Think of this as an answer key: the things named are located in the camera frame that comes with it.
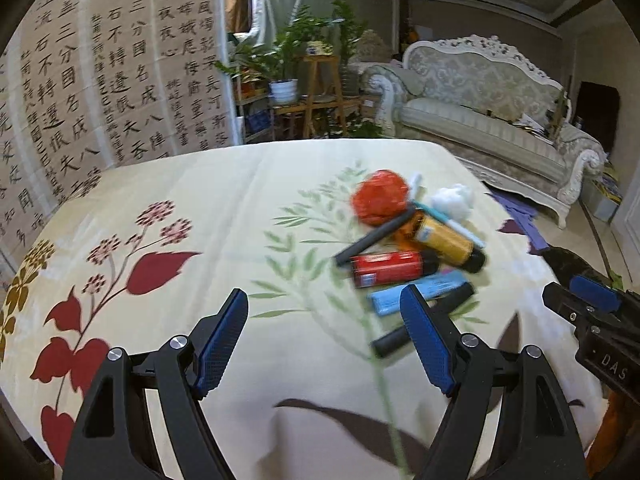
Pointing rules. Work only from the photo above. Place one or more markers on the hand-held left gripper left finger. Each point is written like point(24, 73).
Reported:
point(225, 340)

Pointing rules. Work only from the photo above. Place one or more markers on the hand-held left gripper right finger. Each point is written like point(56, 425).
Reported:
point(425, 335)

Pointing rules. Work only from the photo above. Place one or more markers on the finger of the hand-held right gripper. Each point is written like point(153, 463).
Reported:
point(562, 302)
point(592, 291)

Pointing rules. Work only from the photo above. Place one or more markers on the short black cylinder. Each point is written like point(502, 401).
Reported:
point(390, 342)

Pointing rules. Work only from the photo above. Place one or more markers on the black round bin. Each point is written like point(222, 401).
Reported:
point(565, 262)

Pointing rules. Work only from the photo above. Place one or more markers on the blue highlighter with black cap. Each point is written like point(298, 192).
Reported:
point(387, 301)

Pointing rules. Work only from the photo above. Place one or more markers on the red cylinder with black cap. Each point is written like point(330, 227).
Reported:
point(385, 266)

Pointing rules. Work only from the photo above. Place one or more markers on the orange bottle with black cap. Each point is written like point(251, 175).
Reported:
point(450, 245)

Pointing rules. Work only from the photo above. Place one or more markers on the orange wrapper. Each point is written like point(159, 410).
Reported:
point(405, 234)

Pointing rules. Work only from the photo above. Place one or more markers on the long black marker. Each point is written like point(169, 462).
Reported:
point(370, 242)

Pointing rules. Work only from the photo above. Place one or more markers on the white pen with teal cap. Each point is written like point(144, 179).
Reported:
point(452, 222)

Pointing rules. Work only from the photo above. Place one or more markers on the white plastic bag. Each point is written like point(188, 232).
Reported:
point(452, 202)

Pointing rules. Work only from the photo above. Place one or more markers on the red plastic bag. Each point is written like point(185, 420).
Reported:
point(380, 197)

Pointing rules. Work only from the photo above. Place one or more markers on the purple cloth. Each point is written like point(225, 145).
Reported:
point(525, 220)

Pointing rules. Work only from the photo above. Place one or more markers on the floral tablecloth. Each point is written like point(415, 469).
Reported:
point(200, 200)

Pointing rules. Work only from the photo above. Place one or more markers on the dark brown cabinet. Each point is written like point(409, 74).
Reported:
point(599, 115)

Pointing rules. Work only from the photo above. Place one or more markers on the papers on sofa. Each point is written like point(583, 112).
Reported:
point(532, 125)

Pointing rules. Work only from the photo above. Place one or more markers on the ornate white sofa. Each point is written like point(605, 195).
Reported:
point(475, 125)

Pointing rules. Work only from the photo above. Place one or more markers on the small leafy floor plant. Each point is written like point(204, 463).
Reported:
point(365, 127)

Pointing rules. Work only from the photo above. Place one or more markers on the metal shelf rack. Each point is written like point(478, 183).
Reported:
point(252, 105)

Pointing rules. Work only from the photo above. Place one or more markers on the grey sofa cushion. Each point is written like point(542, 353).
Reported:
point(406, 82)

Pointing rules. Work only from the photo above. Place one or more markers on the wooden plant stand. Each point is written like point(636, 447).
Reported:
point(320, 95)

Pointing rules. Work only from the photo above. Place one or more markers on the calligraphy folding screen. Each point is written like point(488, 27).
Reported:
point(125, 75)

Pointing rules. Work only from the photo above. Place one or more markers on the green plant in white pot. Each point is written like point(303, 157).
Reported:
point(285, 60)

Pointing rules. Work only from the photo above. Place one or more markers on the tall green plant grey pot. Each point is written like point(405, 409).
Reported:
point(350, 45)

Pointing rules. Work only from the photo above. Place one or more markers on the blue and white ceramic pot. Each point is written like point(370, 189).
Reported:
point(320, 48)

